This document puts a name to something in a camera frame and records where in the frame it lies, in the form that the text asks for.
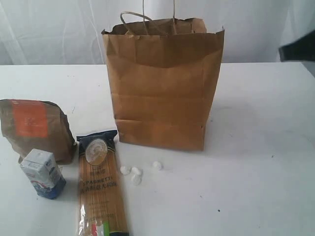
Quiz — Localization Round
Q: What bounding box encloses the brown paper shopping bag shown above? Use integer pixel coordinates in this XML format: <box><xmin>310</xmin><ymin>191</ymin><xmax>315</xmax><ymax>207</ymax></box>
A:
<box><xmin>101</xmin><ymin>14</ymin><xmax>224</xmax><ymax>151</ymax></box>

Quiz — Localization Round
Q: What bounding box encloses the brown pouch orange label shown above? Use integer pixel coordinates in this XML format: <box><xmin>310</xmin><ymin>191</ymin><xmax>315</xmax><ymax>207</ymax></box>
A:
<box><xmin>0</xmin><ymin>99</ymin><xmax>77</xmax><ymax>164</ymax></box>

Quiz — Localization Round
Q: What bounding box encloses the spaghetti pasta packet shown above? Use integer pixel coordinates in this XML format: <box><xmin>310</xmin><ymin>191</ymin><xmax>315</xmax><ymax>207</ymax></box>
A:
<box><xmin>77</xmin><ymin>130</ymin><xmax>129</xmax><ymax>236</ymax></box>

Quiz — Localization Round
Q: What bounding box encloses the white backdrop curtain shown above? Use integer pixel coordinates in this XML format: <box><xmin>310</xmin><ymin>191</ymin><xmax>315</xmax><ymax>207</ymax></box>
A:
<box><xmin>0</xmin><ymin>0</ymin><xmax>315</xmax><ymax>65</ymax></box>

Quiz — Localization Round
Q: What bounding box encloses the white blue milk carton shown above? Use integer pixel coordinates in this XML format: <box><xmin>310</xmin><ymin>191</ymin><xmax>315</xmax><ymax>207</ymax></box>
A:
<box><xmin>20</xmin><ymin>149</ymin><xmax>66</xmax><ymax>199</ymax></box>

